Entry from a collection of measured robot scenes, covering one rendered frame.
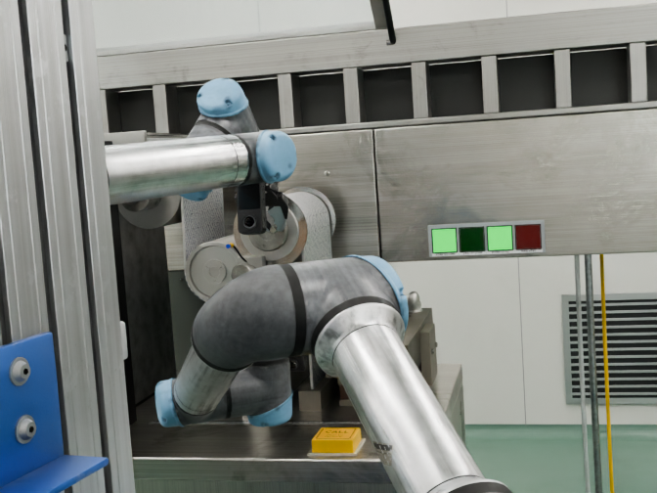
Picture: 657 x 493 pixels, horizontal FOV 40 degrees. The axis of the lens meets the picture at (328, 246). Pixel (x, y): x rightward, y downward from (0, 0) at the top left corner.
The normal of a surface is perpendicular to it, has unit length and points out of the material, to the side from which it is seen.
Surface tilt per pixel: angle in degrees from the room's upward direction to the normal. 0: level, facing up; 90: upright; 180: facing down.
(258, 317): 85
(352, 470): 90
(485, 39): 90
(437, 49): 90
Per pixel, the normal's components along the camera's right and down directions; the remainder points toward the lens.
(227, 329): -0.53, 0.18
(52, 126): 0.93, -0.03
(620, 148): -0.22, 0.11
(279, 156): 0.76, 0.01
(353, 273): 0.18, -0.81
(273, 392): 0.34, 0.07
